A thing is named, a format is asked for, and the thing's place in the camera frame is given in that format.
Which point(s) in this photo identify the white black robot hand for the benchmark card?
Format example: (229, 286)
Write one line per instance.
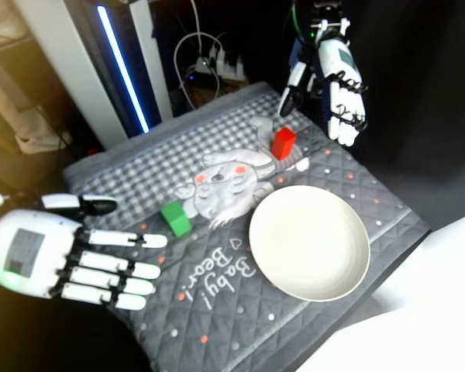
(339, 58)
(31, 248)

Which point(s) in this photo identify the red block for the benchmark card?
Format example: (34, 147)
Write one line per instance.
(283, 143)

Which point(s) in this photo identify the green block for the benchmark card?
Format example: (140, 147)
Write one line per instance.
(176, 221)

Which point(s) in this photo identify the cream round plate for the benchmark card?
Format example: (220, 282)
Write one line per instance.
(310, 244)

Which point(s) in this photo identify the white power strip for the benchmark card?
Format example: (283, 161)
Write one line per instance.
(221, 64)

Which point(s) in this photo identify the person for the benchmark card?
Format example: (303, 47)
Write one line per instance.
(27, 120)

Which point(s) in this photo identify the white column with blue light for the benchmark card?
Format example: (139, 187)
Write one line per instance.
(73, 58)

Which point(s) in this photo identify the grey quilt with bear print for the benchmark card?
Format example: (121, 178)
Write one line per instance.
(224, 302)

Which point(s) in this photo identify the white panel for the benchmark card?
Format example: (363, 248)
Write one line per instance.
(430, 310)

